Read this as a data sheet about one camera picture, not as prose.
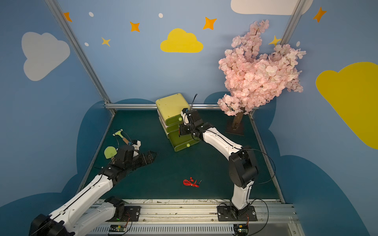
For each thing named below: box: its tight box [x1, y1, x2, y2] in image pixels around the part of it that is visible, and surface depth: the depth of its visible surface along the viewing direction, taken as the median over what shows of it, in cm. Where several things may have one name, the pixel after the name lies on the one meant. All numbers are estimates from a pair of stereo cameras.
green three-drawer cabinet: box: [155, 93, 201, 152], surface depth 98 cm
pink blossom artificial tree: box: [218, 19, 306, 130], surface depth 69 cm
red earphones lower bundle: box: [182, 177, 203, 188], surface depth 86 cm
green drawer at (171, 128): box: [166, 122, 180, 133], surface depth 97 cm
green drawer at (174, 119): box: [165, 114, 184, 126], surface depth 92 cm
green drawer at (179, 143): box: [167, 130, 201, 152], surface depth 99 cm
